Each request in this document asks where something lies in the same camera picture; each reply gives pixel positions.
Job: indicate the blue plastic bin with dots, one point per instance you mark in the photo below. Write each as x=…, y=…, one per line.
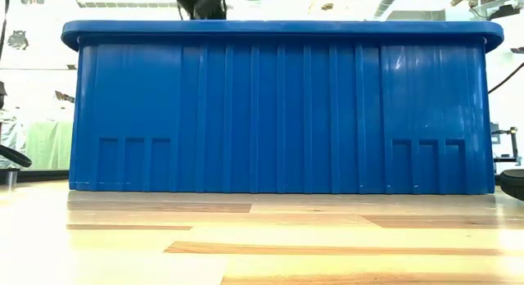
x=282, y=113

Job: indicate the green cloth cover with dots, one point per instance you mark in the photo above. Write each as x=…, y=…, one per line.
x=49, y=146

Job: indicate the metal clamp stand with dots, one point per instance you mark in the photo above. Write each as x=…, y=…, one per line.
x=511, y=146

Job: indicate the black metal rig frame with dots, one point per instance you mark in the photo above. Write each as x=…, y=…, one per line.
x=45, y=175

